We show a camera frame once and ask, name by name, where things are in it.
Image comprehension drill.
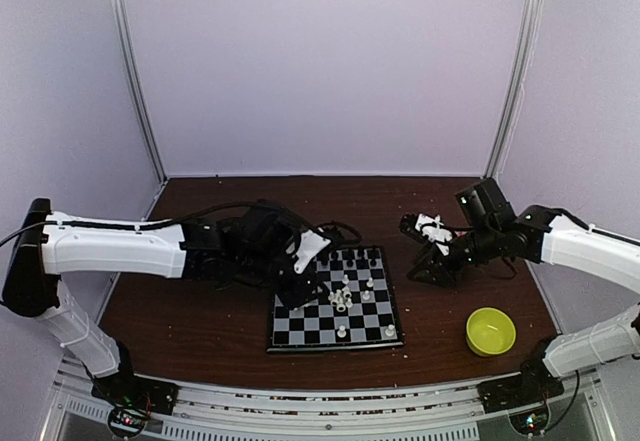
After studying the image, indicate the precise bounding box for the left aluminium frame post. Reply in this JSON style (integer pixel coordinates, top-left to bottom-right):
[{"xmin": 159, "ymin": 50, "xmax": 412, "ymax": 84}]
[{"xmin": 110, "ymin": 0, "xmax": 167, "ymax": 183}]

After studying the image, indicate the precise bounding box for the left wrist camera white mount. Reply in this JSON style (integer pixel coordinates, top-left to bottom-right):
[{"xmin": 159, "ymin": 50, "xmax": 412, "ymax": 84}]
[{"xmin": 292, "ymin": 230, "xmax": 331, "ymax": 275}]

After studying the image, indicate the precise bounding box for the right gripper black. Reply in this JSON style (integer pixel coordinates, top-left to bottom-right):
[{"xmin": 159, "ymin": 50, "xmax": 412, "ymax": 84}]
[{"xmin": 406, "ymin": 223, "xmax": 500, "ymax": 290}]

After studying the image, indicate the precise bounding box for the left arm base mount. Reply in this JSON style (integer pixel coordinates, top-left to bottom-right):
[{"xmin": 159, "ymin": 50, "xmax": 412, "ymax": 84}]
[{"xmin": 91, "ymin": 375, "xmax": 179, "ymax": 440}]

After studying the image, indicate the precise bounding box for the yellow-green bowl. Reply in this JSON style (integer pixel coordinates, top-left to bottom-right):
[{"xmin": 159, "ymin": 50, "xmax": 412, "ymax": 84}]
[{"xmin": 465, "ymin": 307, "xmax": 517, "ymax": 357}]

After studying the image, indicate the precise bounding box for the right aluminium frame post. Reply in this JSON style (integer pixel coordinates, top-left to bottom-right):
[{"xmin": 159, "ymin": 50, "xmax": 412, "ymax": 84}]
[{"xmin": 482, "ymin": 0, "xmax": 542, "ymax": 178}]

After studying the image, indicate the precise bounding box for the cluster white chess piece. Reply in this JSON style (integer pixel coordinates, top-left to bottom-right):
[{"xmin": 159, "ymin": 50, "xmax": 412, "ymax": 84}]
[{"xmin": 328, "ymin": 287, "xmax": 353, "ymax": 313}]

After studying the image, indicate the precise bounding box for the aluminium frame post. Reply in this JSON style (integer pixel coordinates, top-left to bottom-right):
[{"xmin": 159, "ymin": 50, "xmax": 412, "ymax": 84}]
[
  {"xmin": 482, "ymin": 0, "xmax": 542, "ymax": 178},
  {"xmin": 110, "ymin": 0, "xmax": 167, "ymax": 183}
]

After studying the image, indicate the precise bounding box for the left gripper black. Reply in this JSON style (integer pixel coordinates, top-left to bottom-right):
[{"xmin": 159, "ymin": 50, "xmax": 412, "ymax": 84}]
[{"xmin": 235, "ymin": 250, "xmax": 330, "ymax": 311}]

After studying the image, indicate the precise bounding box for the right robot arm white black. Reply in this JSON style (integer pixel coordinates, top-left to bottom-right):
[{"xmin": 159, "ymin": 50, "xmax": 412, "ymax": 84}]
[{"xmin": 399, "ymin": 178, "xmax": 639, "ymax": 403}]

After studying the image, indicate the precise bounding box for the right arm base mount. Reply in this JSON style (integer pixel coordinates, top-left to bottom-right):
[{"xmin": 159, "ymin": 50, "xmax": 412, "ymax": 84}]
[{"xmin": 477, "ymin": 373, "xmax": 565, "ymax": 436}]

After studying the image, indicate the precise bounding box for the black white chessboard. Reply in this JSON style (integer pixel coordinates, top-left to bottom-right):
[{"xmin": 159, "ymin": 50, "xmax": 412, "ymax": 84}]
[{"xmin": 266, "ymin": 246, "xmax": 404, "ymax": 354}]

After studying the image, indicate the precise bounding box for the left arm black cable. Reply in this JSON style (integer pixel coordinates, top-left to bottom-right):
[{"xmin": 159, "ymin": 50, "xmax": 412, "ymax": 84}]
[{"xmin": 0, "ymin": 202, "xmax": 363, "ymax": 247}]

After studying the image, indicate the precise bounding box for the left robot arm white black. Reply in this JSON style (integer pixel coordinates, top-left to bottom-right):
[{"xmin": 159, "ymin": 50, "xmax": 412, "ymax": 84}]
[{"xmin": 1, "ymin": 198, "xmax": 351, "ymax": 405}]

